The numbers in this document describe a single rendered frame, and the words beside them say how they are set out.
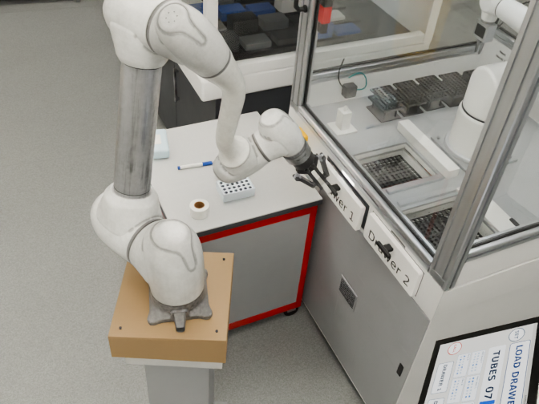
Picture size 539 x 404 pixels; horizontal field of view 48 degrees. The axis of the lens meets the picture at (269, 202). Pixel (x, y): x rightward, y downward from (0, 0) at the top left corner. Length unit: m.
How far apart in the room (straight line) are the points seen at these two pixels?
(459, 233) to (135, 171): 0.88
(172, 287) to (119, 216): 0.24
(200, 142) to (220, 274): 0.82
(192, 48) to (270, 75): 1.43
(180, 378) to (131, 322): 0.30
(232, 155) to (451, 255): 0.68
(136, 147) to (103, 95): 2.66
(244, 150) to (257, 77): 0.97
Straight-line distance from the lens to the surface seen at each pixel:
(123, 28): 1.48
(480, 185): 1.59
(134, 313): 1.79
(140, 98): 1.54
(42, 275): 3.10
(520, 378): 1.45
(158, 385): 2.02
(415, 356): 2.10
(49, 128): 4.00
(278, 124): 1.77
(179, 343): 1.73
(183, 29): 1.33
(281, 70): 2.77
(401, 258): 1.93
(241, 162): 1.79
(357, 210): 2.06
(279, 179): 2.35
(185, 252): 1.59
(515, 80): 1.44
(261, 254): 2.38
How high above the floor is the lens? 2.28
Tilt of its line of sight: 42 degrees down
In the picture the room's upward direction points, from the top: 5 degrees clockwise
